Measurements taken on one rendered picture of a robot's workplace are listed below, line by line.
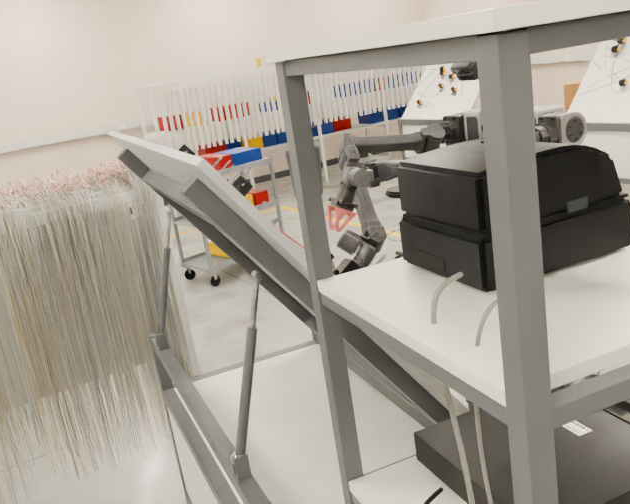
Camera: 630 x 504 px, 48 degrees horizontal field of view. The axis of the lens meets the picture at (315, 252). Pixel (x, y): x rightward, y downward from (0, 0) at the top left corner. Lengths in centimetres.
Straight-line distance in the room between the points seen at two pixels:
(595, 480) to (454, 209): 49
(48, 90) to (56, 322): 766
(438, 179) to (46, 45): 934
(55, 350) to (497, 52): 227
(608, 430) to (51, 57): 943
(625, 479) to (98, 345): 200
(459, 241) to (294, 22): 1053
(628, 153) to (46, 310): 512
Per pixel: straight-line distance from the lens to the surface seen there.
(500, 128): 69
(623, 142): 663
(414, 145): 278
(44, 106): 1021
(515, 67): 69
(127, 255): 273
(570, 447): 134
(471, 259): 106
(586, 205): 115
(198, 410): 191
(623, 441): 136
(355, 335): 155
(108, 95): 1038
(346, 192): 226
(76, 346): 279
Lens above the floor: 184
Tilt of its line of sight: 16 degrees down
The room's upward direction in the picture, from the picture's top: 9 degrees counter-clockwise
